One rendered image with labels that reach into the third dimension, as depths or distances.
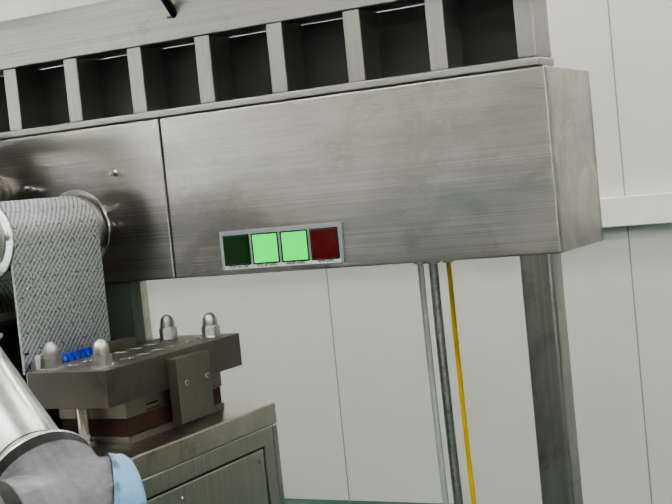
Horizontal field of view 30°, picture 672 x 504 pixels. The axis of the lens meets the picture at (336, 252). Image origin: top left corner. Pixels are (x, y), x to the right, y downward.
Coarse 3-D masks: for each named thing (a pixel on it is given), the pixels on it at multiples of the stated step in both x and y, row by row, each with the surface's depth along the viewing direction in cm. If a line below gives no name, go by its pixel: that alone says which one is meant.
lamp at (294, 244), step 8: (288, 232) 221; (296, 232) 220; (304, 232) 219; (288, 240) 221; (296, 240) 220; (304, 240) 219; (288, 248) 221; (296, 248) 220; (304, 248) 219; (288, 256) 221; (296, 256) 220; (304, 256) 220
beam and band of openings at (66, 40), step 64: (192, 0) 227; (256, 0) 221; (320, 0) 215; (384, 0) 209; (448, 0) 207; (512, 0) 207; (0, 64) 249; (64, 64) 242; (128, 64) 235; (192, 64) 237; (256, 64) 230; (320, 64) 224; (384, 64) 218; (448, 64) 206; (512, 64) 200; (0, 128) 260; (64, 128) 243
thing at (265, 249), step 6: (264, 234) 223; (270, 234) 222; (252, 240) 224; (258, 240) 224; (264, 240) 223; (270, 240) 222; (276, 240) 222; (258, 246) 224; (264, 246) 223; (270, 246) 223; (276, 246) 222; (258, 252) 224; (264, 252) 223; (270, 252) 223; (276, 252) 222; (258, 258) 224; (264, 258) 223; (270, 258) 223; (276, 258) 222
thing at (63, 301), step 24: (24, 264) 211; (48, 264) 216; (72, 264) 222; (96, 264) 228; (24, 288) 211; (48, 288) 216; (72, 288) 222; (96, 288) 227; (24, 312) 210; (48, 312) 216; (72, 312) 221; (96, 312) 227; (24, 336) 210; (48, 336) 215; (72, 336) 221; (96, 336) 227; (24, 360) 210
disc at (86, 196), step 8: (72, 192) 233; (80, 192) 232; (88, 192) 232; (88, 200) 232; (96, 200) 231; (96, 208) 231; (104, 208) 231; (104, 216) 230; (104, 224) 230; (104, 232) 231; (104, 240) 231; (104, 248) 231
